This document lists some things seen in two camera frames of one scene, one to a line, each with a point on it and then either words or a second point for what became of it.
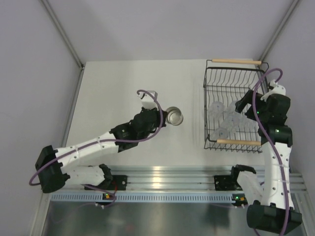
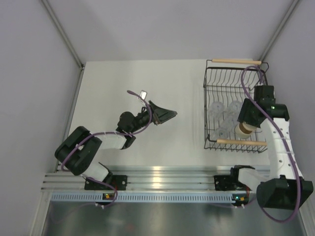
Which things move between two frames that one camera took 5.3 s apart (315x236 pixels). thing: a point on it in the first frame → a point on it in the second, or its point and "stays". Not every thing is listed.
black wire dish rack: [226, 81] stays
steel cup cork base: [174, 116] → [244, 130]
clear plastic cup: [235, 122] stays
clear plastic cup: [215, 111] stays
